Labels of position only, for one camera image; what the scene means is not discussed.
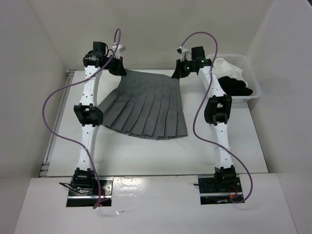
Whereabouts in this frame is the white plastic basket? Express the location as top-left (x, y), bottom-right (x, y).
top-left (216, 54), bottom-right (261, 101)

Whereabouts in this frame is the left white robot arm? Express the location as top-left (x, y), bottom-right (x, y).
top-left (71, 41), bottom-right (126, 195)

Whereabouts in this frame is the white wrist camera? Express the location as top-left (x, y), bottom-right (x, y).
top-left (177, 46), bottom-right (191, 62)
top-left (111, 44), bottom-right (126, 59)

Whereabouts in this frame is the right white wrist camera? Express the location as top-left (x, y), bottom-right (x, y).
top-left (177, 46), bottom-right (191, 62)

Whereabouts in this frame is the aluminium table edge rail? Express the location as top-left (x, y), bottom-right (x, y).
top-left (39, 69), bottom-right (76, 177)

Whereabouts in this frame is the black skirt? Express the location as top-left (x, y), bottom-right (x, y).
top-left (218, 76), bottom-right (253, 96)

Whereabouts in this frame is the white folded cloth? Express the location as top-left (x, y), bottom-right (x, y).
top-left (213, 58), bottom-right (248, 87)

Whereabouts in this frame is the grey pleated skirt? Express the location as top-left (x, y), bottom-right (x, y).
top-left (98, 70), bottom-right (188, 140)

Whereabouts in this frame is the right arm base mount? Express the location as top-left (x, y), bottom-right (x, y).
top-left (194, 175), bottom-right (244, 205)

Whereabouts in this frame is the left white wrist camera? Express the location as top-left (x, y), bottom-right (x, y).
top-left (111, 44), bottom-right (126, 59)

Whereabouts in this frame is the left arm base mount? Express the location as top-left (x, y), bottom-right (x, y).
top-left (59, 177), bottom-right (114, 207)

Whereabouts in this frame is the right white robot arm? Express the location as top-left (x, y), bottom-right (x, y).
top-left (172, 46), bottom-right (236, 192)

